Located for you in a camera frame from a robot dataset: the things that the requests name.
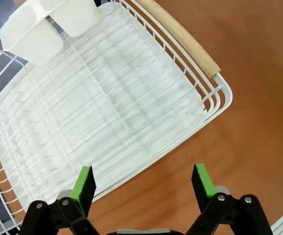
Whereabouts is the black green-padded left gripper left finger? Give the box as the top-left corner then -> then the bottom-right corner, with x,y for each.
19,165 -> 100,235

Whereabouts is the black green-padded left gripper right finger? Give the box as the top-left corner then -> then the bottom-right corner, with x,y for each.
186,163 -> 274,235

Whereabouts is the white plastic drip tray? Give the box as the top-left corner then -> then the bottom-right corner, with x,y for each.
0,2 -> 210,211

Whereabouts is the white plastic cutlery holder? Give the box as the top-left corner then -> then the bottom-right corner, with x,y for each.
0,0 -> 100,67

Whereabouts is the white wire dish rack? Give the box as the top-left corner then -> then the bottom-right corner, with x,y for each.
0,0 -> 233,233

